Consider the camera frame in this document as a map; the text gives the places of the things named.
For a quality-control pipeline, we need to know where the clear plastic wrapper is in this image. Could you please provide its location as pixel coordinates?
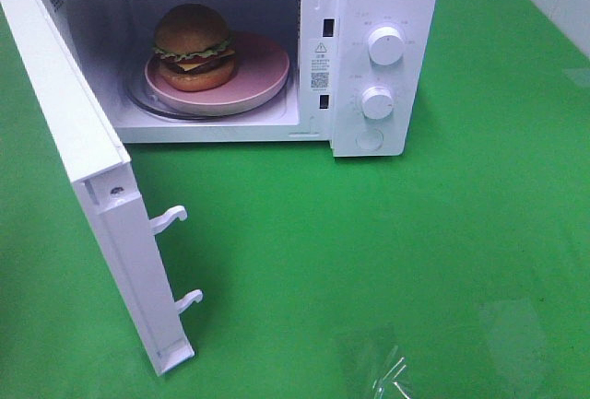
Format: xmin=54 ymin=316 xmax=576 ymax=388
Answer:
xmin=370 ymin=357 xmax=414 ymax=399

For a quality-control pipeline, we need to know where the white microwave door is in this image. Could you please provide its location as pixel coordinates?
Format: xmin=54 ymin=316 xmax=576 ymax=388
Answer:
xmin=1 ymin=0 xmax=203 ymax=375

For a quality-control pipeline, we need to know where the white microwave oven body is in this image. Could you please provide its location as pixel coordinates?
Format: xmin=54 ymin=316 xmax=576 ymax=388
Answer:
xmin=49 ymin=0 xmax=436 ymax=157

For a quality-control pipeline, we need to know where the pink plastic plate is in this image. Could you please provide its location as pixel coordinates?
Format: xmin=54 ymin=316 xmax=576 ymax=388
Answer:
xmin=144 ymin=31 xmax=289 ymax=117

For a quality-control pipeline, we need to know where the upper white control knob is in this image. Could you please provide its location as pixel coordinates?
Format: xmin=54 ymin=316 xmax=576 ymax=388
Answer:
xmin=367 ymin=24 xmax=406 ymax=66

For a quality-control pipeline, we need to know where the green table mat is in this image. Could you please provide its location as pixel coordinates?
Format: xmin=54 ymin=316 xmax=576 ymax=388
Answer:
xmin=1 ymin=0 xmax=589 ymax=398

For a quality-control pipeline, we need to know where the round door release button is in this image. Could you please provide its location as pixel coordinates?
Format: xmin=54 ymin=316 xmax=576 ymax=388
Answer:
xmin=356 ymin=128 xmax=384 ymax=151

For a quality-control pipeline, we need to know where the burger with lettuce and cheese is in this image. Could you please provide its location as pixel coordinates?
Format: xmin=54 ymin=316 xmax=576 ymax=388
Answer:
xmin=153 ymin=4 xmax=235 ymax=92

